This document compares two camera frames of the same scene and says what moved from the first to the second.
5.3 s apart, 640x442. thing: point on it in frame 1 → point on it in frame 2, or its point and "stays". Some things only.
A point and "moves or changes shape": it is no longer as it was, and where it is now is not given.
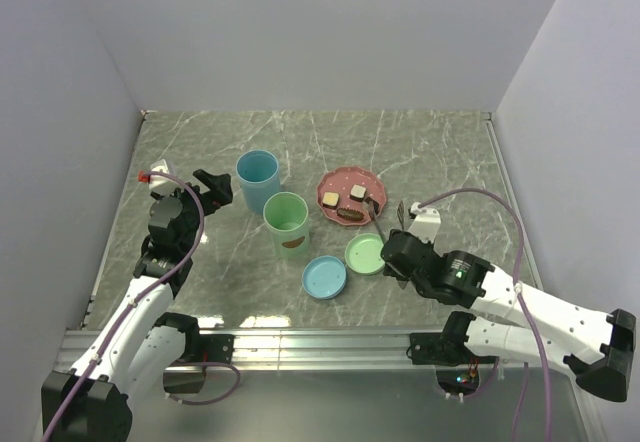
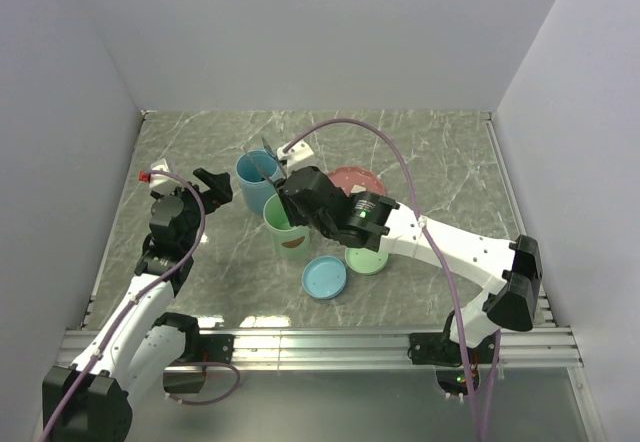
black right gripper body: [389, 270] → [297, 218]
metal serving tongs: [400, 211] moves or changes shape
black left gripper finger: [221, 189] stays
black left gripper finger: [205, 178] stays
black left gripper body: [191, 206] stays
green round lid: [363, 254] stays
